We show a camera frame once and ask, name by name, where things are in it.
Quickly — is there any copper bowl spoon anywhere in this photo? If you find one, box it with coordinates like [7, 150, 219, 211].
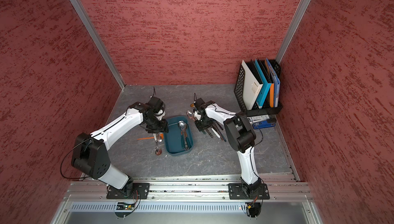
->
[155, 139, 162, 156]

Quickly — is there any blue folder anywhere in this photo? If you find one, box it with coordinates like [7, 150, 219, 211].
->
[266, 59, 280, 108]

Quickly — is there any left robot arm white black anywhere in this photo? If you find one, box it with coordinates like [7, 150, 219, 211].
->
[71, 97, 168, 195]

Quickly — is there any blue stapler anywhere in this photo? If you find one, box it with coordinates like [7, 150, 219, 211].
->
[248, 115, 277, 130]

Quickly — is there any white folder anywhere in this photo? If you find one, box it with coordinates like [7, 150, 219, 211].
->
[242, 61, 262, 110]

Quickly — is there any blue iridescent spoon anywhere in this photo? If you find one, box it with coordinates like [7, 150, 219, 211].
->
[215, 121, 227, 142]

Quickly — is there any aluminium front rail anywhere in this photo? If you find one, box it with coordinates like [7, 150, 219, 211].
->
[64, 181, 315, 202]

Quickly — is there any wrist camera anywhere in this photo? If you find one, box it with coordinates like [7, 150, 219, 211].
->
[147, 96, 166, 117]
[194, 98, 206, 116]

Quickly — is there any left corner aluminium post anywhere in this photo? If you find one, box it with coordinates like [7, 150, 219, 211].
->
[69, 0, 126, 91]

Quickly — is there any silver spoon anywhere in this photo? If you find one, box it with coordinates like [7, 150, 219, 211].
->
[187, 110, 197, 121]

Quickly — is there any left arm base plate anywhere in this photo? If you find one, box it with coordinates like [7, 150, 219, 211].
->
[106, 183, 150, 200]

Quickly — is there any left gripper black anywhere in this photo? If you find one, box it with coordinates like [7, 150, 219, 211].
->
[144, 115, 169, 133]

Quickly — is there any teal folder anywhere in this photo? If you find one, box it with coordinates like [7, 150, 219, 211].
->
[254, 59, 272, 108]

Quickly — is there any white handled spoon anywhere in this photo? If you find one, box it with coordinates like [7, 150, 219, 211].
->
[211, 127, 221, 139]

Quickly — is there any orange handled spoon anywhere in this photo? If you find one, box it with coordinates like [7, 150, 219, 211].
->
[138, 134, 164, 141]

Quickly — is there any corner aluminium post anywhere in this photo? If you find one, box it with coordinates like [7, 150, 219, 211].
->
[69, 0, 126, 91]
[276, 0, 311, 64]

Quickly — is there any perforated cable tray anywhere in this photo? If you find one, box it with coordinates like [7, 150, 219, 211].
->
[69, 201, 246, 213]

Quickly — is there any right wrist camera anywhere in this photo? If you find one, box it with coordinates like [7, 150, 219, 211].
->
[194, 98, 206, 116]

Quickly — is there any teal plastic storage box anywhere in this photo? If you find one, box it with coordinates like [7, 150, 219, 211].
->
[164, 116, 194, 156]

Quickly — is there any black mesh file rack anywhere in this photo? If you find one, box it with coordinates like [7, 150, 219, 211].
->
[234, 59, 283, 117]

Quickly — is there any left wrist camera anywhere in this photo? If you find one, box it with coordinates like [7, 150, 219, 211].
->
[147, 96, 166, 117]

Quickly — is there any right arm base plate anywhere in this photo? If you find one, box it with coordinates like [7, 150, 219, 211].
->
[228, 184, 270, 200]

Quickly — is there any right corner aluminium post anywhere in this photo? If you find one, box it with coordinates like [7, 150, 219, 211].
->
[276, 0, 311, 64]

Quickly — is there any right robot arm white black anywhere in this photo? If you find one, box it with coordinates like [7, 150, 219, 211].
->
[192, 98, 263, 195]

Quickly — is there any orange folder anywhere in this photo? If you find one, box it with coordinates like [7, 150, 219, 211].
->
[265, 59, 275, 108]

